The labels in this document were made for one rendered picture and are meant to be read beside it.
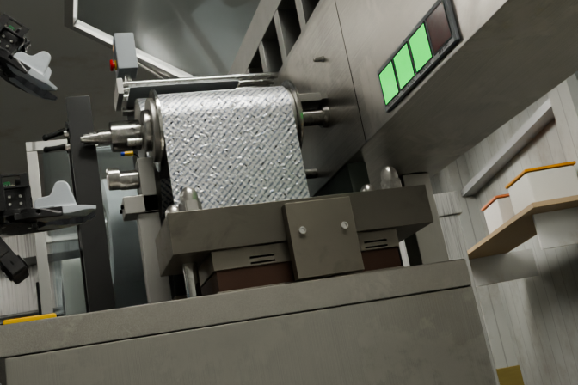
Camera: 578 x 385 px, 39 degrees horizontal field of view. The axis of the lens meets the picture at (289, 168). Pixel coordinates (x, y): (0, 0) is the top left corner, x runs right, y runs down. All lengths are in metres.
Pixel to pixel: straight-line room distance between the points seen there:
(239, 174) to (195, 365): 0.44
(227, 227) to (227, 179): 0.24
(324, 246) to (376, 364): 0.18
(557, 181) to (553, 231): 0.31
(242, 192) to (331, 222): 0.26
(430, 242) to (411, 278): 0.47
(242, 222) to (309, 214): 0.10
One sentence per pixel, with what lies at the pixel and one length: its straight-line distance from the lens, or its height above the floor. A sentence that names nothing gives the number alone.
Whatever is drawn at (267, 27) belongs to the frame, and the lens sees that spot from 1.90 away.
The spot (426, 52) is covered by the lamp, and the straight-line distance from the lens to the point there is 1.14.
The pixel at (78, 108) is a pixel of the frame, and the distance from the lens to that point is 1.76.
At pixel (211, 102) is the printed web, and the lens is 1.43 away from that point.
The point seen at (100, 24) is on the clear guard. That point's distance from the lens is 2.46.
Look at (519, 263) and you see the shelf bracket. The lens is 6.80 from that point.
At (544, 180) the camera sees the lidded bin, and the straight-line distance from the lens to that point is 5.13.
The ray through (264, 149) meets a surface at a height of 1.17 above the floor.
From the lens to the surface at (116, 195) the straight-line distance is 2.43.
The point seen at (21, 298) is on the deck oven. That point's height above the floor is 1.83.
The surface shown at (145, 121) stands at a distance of 1.42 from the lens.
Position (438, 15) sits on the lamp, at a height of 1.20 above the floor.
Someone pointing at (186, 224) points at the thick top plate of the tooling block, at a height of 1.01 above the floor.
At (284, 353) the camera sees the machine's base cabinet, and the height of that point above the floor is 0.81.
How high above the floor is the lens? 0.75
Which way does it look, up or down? 16 degrees up
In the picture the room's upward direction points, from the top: 11 degrees counter-clockwise
